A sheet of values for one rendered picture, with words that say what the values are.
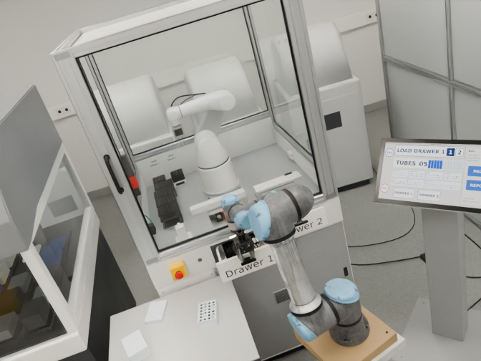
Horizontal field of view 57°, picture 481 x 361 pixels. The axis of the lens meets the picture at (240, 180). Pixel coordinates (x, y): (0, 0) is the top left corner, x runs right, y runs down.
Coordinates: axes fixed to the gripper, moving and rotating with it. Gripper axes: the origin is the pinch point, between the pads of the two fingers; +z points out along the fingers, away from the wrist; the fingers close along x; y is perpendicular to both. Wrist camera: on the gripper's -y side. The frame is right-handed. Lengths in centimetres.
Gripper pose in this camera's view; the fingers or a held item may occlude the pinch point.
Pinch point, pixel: (248, 259)
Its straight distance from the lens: 210.0
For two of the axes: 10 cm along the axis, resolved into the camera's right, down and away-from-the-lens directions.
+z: 2.6, 8.6, 4.4
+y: 2.3, 3.9, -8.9
